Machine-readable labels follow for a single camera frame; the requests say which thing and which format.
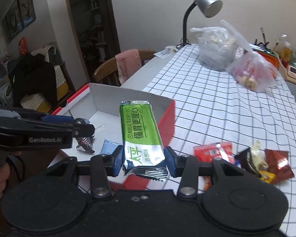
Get clear plastic bag with snacks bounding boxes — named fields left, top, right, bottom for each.
left=220, top=19, right=279, bottom=92

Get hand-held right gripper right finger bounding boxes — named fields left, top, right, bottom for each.
left=164, top=146, right=249, bottom=199

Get yellow snack packet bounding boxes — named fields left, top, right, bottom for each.
left=258, top=170, right=277, bottom=184

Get brown red snack packet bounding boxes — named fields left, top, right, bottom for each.
left=264, top=149, right=295, bottom=184

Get silver desk lamp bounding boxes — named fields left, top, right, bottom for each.
left=176, top=0, right=223, bottom=49

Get dark bookshelf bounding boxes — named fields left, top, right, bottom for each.
left=78, top=0, right=109, bottom=63

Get grey clear plastic bag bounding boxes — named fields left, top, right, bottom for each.
left=189, top=26, right=239, bottom=72

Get green snack bar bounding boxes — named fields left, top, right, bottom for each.
left=119, top=100, right=169, bottom=183

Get pink cloth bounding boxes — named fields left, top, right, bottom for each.
left=115, top=49, right=142, bottom=85

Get framed wall picture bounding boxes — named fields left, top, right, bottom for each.
left=4, top=0, right=25, bottom=40
left=17, top=0, right=37, bottom=28

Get red cardboard box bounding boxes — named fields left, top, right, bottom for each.
left=51, top=82, right=176, bottom=191

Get checkered tablecloth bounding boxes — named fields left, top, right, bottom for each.
left=76, top=43, right=296, bottom=237

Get yellow liquid bottle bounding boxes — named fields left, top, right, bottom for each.
left=281, top=41, right=293, bottom=66

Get black jacket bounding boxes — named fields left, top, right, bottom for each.
left=8, top=54, right=58, bottom=107

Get shiny brown candy packet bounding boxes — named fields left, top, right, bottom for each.
left=76, top=134, right=96, bottom=154

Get red paper bag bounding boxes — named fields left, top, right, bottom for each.
left=18, top=37, right=26, bottom=55

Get paper leaflet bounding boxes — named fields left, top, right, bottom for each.
left=153, top=48, right=179, bottom=59

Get person's left hand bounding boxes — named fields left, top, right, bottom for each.
left=0, top=152, right=22, bottom=201

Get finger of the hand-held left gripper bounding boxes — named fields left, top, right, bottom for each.
left=22, top=118, right=96, bottom=139
left=15, top=109, right=76, bottom=127

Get orange container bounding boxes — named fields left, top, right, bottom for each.
left=249, top=44, right=281, bottom=70

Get wooden chair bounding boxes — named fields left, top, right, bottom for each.
left=93, top=50, right=156, bottom=87

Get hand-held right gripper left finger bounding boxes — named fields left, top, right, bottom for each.
left=47, top=145, right=125, bottom=199

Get black snack packet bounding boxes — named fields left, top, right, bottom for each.
left=234, top=147, right=261, bottom=177

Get black cable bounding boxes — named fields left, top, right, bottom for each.
left=4, top=152, right=24, bottom=181

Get light blue snack packet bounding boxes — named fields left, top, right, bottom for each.
left=99, top=139, right=119, bottom=156

